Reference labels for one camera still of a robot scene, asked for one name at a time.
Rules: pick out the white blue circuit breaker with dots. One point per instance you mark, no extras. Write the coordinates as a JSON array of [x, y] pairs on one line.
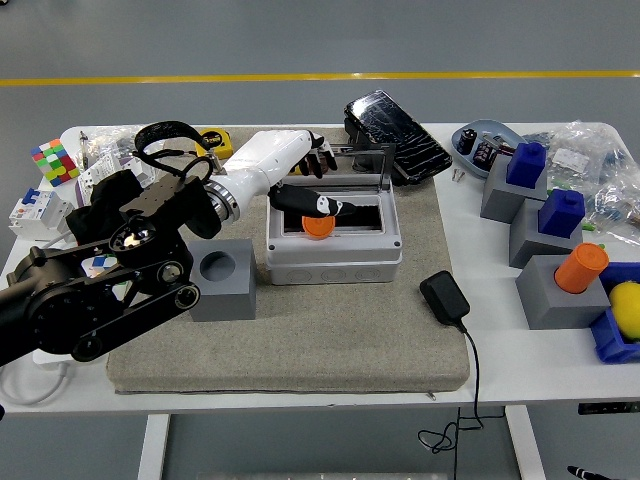
[[35, 215]]

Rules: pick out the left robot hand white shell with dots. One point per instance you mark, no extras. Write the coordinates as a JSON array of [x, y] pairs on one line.
[[270, 155]]

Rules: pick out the grey block with round hole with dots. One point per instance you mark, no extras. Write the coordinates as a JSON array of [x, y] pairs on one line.
[[225, 300]]

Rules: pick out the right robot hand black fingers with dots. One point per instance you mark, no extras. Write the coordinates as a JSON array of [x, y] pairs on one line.
[[582, 473]]

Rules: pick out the black table control panel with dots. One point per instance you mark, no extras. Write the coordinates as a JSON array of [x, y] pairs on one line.
[[607, 408]]

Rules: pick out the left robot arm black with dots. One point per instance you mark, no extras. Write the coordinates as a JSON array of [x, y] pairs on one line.
[[90, 300]]

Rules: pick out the small black capacitor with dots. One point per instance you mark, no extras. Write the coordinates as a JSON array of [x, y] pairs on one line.
[[468, 141], [484, 152]]

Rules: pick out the white switch module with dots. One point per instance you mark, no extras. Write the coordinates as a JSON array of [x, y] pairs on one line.
[[94, 176]]

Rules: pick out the yellow lemon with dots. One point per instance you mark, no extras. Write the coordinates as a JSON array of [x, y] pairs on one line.
[[627, 310]]

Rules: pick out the black case with cracked screen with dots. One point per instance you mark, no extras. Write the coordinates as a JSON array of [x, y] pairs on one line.
[[400, 135]]

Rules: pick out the silver pen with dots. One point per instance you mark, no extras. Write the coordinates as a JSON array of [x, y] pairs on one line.
[[84, 150]]

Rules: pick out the blue-grey oval dish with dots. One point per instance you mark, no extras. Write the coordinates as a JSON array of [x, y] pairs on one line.
[[495, 127]]

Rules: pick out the black power adapter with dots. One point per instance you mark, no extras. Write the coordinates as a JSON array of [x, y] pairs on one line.
[[445, 297]]

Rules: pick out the grey junction box clear lid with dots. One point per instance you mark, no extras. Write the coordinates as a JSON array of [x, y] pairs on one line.
[[332, 260]]

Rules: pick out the square yellow tape measure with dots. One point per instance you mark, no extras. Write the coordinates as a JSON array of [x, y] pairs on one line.
[[220, 142]]

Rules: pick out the grey block holder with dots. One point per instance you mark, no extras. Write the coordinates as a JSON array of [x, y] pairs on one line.
[[527, 240], [497, 197], [540, 300]]

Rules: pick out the blue plastic bin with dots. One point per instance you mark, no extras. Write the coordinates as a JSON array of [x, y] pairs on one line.
[[607, 340]]

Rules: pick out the blue plastic block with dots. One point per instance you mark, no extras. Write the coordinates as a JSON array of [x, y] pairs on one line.
[[561, 215], [525, 165]]

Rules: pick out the clear plastic bag of parts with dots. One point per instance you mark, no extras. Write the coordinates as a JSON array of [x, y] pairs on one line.
[[605, 165], [112, 137]]

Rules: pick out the grey-brown mat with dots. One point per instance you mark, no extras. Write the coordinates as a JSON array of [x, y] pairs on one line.
[[325, 345]]

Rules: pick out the white power strip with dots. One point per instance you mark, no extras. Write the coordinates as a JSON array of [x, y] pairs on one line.
[[50, 359]]

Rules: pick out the black cloth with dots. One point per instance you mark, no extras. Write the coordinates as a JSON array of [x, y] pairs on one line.
[[100, 210]]

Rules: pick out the white purple breaker module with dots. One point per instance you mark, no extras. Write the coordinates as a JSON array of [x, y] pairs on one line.
[[125, 162]]

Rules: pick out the white table leg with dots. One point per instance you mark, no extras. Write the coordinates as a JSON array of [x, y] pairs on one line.
[[152, 445], [525, 445]]

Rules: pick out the large colourful puzzle cube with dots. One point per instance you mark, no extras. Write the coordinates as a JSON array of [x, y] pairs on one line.
[[54, 162]]

